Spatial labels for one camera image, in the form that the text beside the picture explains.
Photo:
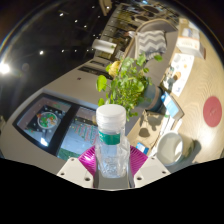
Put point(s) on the printed paper sheet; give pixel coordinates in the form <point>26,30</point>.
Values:
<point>180,73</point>

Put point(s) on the grey white chevron cushion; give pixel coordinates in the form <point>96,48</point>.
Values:
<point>151,43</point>

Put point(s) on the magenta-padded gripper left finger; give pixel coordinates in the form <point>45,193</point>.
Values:
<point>75,172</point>

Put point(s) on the ceiling spot lights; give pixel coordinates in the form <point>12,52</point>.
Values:
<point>4,68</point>

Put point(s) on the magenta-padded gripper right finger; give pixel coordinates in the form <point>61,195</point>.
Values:
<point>150,170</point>

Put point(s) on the small white blue box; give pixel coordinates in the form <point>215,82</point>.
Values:
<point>189,32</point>

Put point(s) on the person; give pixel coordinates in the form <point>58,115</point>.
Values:
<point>115,68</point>

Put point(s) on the light blue small carton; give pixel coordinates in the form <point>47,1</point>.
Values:
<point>171,106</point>

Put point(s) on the green potted plant blue pot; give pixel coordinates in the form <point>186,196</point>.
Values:
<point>128,86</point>

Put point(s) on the white cylindrical column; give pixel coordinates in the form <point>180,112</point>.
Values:
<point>104,46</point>

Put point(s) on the brown paper bag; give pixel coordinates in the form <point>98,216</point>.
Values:
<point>150,128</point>

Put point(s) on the flat round red coaster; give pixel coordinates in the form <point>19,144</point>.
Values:
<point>212,111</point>

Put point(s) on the window with festive stickers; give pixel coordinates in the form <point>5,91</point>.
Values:
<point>46,123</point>

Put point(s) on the clear plastic bottle white cap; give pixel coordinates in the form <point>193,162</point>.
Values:
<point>111,150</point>

